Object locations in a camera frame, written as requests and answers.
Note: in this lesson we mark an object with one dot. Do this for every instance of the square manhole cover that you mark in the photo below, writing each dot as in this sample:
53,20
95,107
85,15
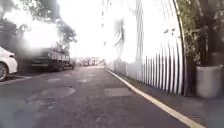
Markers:
118,92

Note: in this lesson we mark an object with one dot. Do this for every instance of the white corrugated metal fence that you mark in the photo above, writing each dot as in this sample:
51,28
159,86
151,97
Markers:
160,66

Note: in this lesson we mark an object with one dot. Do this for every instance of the grey asphalt road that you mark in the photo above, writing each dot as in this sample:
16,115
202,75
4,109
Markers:
90,108

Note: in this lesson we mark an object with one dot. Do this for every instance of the trees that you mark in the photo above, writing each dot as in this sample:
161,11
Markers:
66,33

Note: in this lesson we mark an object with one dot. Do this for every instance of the round manhole cover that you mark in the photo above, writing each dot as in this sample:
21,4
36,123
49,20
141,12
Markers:
58,92

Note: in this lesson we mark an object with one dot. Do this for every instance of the dark truck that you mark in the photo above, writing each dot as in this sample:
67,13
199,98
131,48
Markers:
50,60

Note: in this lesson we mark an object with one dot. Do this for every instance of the green bush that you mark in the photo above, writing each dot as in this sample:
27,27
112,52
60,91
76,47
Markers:
200,33

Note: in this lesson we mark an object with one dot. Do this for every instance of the grey planter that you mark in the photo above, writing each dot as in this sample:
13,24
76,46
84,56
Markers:
208,81

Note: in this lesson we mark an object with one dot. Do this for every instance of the white car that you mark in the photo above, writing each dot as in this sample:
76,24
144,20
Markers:
8,63

